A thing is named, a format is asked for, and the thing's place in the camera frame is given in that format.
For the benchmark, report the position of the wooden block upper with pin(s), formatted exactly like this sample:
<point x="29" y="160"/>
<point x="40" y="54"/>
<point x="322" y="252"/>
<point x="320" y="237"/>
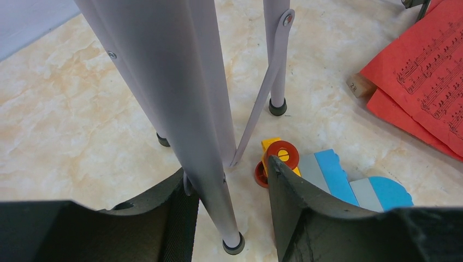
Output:
<point x="360" y="86"/>

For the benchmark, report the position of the red sheet music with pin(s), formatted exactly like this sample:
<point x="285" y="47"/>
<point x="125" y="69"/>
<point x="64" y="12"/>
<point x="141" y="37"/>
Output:
<point x="422" y="72"/>
<point x="385" y="108"/>

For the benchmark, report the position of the white music stand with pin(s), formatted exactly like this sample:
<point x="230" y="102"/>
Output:
<point x="169" y="54"/>

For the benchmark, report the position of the toy brick car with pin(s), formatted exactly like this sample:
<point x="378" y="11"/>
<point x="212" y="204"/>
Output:
<point x="323" y="170"/>

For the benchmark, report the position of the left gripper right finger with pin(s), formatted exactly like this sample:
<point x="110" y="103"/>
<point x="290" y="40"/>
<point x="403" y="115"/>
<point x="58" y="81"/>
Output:
<point x="312" y="225"/>

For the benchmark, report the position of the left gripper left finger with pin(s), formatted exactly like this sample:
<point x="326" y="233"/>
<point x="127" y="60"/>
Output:
<point x="156" y="225"/>

